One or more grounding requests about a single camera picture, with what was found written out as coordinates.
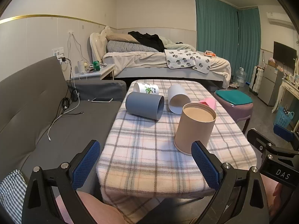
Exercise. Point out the white side table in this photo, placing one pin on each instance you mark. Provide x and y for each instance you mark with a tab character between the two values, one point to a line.
289	91

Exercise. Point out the person's leg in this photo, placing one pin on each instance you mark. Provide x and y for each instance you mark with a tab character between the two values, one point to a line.
266	191
100	208

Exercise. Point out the white cup with green print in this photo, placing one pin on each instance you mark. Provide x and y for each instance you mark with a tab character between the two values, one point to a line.
143	89

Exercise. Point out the person's right hand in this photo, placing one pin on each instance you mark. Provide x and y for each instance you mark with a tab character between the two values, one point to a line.
278	194

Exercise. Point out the person's left leg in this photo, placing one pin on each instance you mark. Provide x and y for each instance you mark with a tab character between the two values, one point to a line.
100	208

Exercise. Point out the bed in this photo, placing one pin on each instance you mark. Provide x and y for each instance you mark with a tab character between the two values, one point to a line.
144	61

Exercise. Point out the teal seat cushion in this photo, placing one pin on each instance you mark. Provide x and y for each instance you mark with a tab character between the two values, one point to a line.
233	96

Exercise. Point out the striped pillow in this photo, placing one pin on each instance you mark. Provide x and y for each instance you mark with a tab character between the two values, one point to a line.
126	46

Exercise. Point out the grey fridge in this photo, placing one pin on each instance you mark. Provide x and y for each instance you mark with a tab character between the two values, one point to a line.
271	86

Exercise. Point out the orange snack packet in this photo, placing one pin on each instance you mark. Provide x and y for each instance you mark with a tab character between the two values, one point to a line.
209	54

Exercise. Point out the blue laundry basket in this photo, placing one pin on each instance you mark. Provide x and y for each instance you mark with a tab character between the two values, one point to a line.
283	119

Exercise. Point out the narrow teal curtain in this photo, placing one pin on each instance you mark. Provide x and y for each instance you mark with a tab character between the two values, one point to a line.
248	46

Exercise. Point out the white humidifier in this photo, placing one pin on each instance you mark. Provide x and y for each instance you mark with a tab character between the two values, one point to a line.
80	67

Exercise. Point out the pale green blanket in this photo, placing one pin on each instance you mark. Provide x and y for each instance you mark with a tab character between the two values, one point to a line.
171	43

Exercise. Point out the plaid tablecloth table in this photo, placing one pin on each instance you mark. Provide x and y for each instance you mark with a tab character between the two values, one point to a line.
144	158

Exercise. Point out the wall power socket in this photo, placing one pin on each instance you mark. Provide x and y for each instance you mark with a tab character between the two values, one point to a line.
58	51

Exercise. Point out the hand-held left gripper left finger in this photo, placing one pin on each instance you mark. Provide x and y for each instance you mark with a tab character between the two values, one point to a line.
86	166

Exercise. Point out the beige pillow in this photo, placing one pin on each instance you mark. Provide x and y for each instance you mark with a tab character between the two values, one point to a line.
121	38

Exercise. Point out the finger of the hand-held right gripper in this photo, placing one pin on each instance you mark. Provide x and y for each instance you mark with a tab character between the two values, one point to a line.
283	133
259	142

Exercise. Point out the wide teal curtain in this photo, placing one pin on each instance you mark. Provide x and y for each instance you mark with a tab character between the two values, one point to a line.
216	23

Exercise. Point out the plain white cup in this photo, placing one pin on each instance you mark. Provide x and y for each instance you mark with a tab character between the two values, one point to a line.
176	95

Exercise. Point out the white air conditioner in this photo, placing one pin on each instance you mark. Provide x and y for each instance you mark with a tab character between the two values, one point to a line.
279	19

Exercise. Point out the white nightstand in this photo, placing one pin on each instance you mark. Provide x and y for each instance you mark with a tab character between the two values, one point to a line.
102	71

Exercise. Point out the large water bottle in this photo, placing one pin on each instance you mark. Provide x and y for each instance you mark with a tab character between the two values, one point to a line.
240	78

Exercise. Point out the smartphone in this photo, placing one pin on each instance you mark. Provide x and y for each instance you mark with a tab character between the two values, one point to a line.
102	100

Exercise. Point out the patterned quilt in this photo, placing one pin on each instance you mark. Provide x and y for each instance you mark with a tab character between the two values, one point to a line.
184	58

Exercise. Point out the grey sofa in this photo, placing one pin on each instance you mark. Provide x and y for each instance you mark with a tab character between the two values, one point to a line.
35	93

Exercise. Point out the green can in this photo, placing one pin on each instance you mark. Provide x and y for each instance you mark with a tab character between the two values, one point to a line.
96	65

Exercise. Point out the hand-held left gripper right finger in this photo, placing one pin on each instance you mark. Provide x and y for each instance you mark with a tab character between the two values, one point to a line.
206	168

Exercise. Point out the person's right leg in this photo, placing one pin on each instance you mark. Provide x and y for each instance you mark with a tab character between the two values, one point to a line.
266	191

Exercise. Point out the tan paper cup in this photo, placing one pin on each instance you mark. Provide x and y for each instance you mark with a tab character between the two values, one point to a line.
195	130

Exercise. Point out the grey-blue cup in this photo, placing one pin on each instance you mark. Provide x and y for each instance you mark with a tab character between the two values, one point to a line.
142	106

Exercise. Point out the black television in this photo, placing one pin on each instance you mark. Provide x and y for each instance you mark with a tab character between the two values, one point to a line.
283	53

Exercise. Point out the striped shorts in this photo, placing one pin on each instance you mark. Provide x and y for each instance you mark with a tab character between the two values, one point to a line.
11	191

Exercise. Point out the purple plastic stool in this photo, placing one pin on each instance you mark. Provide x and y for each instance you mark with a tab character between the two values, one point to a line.
236	113

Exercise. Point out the black clothing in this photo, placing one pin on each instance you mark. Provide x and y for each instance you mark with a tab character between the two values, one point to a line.
149	39

